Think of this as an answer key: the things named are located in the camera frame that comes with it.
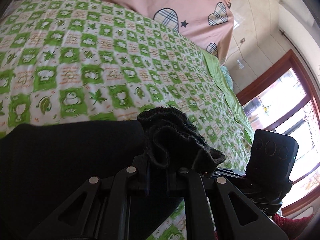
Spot black knit pants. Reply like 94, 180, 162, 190
1, 107, 225, 239

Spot red floral blanket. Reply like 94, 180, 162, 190
272, 213, 313, 239

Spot light blue cloth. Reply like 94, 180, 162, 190
220, 66, 234, 90

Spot plain green sheet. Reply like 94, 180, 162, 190
200, 48, 254, 144

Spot green white patterned bedsheet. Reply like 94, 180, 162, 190
0, 0, 252, 240

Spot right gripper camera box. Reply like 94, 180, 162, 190
245, 129, 299, 183

